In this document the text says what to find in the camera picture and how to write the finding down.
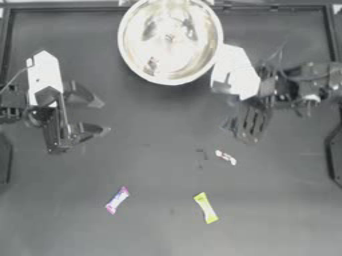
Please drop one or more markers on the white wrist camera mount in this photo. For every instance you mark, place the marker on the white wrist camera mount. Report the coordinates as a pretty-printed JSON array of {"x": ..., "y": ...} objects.
[
  {"x": 235, "y": 66},
  {"x": 44, "y": 71}
]

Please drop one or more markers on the steel bowl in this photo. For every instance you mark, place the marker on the steel bowl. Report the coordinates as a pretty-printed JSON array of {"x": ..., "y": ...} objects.
[{"x": 170, "y": 20}]

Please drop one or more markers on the purple candy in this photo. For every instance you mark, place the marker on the purple candy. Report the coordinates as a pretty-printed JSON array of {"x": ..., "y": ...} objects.
[{"x": 116, "y": 200}]

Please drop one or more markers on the green candy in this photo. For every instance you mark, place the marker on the green candy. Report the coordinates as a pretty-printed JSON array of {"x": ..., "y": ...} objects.
[{"x": 206, "y": 207}]

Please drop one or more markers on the red white candy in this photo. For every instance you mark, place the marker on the red white candy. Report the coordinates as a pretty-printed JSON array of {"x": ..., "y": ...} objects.
[
  {"x": 226, "y": 157},
  {"x": 151, "y": 66}
]

